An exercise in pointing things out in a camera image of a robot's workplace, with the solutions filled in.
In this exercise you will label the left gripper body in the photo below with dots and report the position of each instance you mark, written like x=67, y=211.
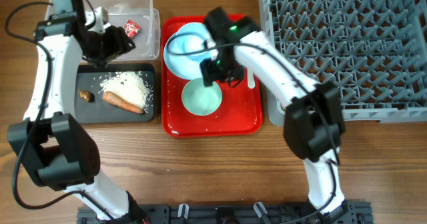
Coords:
x=107, y=46

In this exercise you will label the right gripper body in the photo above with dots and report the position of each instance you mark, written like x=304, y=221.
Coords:
x=222, y=68

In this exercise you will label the white plastic spoon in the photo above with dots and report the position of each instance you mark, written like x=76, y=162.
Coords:
x=251, y=79

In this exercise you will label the red snack wrapper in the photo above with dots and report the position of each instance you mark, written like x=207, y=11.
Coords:
x=131, y=28

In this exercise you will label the light blue small bowl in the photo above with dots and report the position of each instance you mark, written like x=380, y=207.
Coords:
x=194, y=37

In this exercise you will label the green bowl with rice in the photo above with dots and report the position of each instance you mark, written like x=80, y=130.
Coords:
x=201, y=100

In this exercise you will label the light blue plate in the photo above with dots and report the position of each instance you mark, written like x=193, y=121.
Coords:
x=180, y=65

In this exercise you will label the orange carrot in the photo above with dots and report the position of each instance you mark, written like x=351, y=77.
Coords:
x=117, y=101

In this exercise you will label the brown food scrap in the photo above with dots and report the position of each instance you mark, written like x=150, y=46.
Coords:
x=86, y=96

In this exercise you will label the white rice pile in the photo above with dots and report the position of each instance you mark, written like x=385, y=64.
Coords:
x=130, y=86

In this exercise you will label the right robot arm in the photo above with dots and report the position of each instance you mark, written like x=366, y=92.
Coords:
x=313, y=122

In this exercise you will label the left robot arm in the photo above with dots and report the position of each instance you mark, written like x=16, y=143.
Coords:
x=53, y=148

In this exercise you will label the clear plastic waste bin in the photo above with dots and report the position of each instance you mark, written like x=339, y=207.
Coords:
x=143, y=24

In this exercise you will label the grey dishwasher rack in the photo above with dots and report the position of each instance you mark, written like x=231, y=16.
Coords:
x=374, y=51

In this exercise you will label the black plastic tray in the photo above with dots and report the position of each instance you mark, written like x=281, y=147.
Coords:
x=98, y=111

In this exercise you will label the red serving tray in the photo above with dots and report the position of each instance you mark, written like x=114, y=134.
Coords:
x=240, y=112

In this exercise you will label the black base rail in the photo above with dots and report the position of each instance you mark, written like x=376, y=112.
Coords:
x=352, y=212

